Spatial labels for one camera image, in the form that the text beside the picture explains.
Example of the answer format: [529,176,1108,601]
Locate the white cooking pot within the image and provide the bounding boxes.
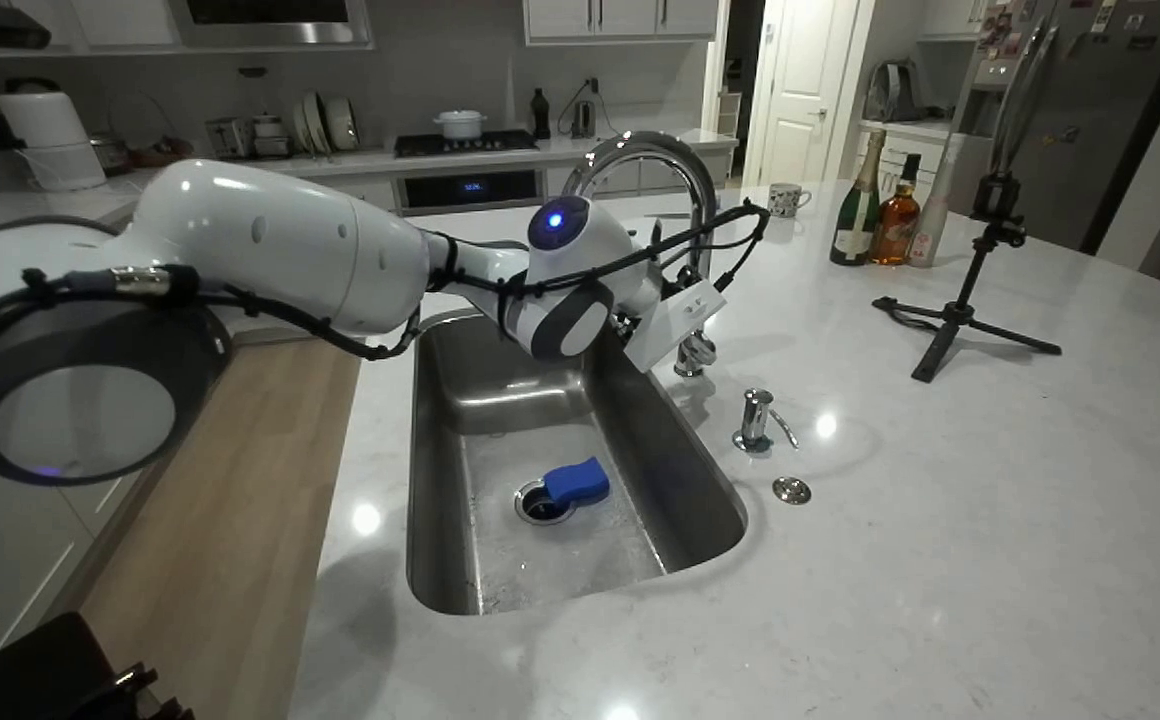
[432,102,489,144]

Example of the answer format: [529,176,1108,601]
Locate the black stove with oven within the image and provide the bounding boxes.
[390,125,544,214]

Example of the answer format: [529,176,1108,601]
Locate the amber liquor bottle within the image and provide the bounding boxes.
[867,147,926,267]

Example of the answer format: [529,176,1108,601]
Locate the small patterned cup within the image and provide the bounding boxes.
[764,179,811,219]

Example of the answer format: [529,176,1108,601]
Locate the white stacked plates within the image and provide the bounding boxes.
[288,88,364,155]

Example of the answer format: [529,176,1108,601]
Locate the green wine bottle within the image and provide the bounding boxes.
[827,128,883,267]

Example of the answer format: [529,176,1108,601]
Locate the stainless range hood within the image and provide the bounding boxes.
[168,0,378,56]

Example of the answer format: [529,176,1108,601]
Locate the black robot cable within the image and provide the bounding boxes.
[13,197,771,367]

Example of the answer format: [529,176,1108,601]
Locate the grey electric kettle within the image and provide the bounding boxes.
[867,56,923,128]

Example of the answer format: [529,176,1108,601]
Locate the white wall cabinets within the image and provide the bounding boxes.
[518,0,718,46]

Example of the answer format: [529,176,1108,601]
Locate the black equipment case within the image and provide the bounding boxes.
[0,606,196,720]

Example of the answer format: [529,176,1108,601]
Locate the round chrome counter cap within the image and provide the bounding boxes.
[767,471,814,506]

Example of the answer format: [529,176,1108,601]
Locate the blue sponge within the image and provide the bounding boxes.
[536,452,617,512]

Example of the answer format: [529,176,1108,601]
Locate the white wrist camera mount plate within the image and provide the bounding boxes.
[619,279,732,374]

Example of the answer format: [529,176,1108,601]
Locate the black camera tripod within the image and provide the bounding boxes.
[867,11,1073,387]

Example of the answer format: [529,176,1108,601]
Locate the stainless steel sink basin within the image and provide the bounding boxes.
[401,308,750,619]

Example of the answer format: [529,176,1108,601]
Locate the chrome gooseneck faucet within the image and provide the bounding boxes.
[562,128,722,384]

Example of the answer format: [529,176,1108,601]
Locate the white paper towel roll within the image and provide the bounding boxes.
[0,77,110,191]

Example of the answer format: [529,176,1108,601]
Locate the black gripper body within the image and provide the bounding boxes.
[613,308,667,378]

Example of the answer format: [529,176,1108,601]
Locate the small countertop jar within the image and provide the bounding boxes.
[249,113,294,159]

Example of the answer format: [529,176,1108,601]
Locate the white interior door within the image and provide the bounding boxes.
[745,0,870,191]

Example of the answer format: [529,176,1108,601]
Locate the small dark bottle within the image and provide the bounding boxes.
[525,82,556,144]

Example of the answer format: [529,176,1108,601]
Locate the grey pitcher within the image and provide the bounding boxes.
[559,73,609,139]

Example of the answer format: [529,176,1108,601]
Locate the stainless steel fridge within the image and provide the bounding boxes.
[954,0,1160,254]

